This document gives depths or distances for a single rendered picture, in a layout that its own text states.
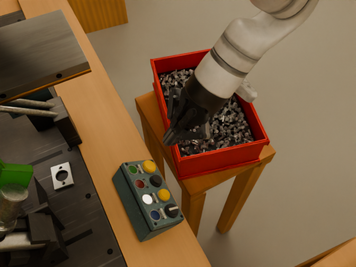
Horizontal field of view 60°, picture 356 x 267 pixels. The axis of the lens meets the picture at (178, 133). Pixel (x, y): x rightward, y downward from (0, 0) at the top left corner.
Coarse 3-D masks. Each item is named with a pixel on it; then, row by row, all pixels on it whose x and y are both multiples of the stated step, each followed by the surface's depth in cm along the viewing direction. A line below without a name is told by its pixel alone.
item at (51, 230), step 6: (48, 216) 56; (48, 222) 55; (48, 228) 54; (54, 234) 54; (54, 240) 53; (48, 246) 53; (42, 252) 54; (48, 252) 54; (42, 258) 54; (48, 258) 55
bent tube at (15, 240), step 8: (16, 232) 52; (24, 232) 53; (8, 240) 50; (16, 240) 51; (24, 240) 52; (0, 248) 49; (8, 248) 50; (16, 248) 51; (24, 248) 52; (32, 248) 53
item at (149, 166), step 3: (144, 162) 65; (147, 162) 65; (150, 162) 65; (153, 162) 66; (144, 165) 64; (147, 165) 64; (150, 165) 64; (153, 165) 65; (144, 168) 64; (147, 168) 64; (150, 168) 64; (153, 168) 64; (147, 171) 64; (150, 171) 64; (153, 171) 64
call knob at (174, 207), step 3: (168, 204) 60; (171, 204) 60; (174, 204) 61; (168, 207) 59; (171, 207) 60; (174, 207) 60; (177, 207) 60; (168, 210) 59; (171, 210) 59; (174, 210) 60; (177, 210) 60; (168, 213) 59; (171, 213) 59; (174, 213) 59; (177, 213) 60; (174, 216) 60
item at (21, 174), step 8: (8, 168) 45; (16, 168) 46; (24, 168) 47; (32, 168) 48; (0, 176) 45; (8, 176) 46; (16, 176) 46; (24, 176) 47; (0, 184) 46; (24, 184) 48
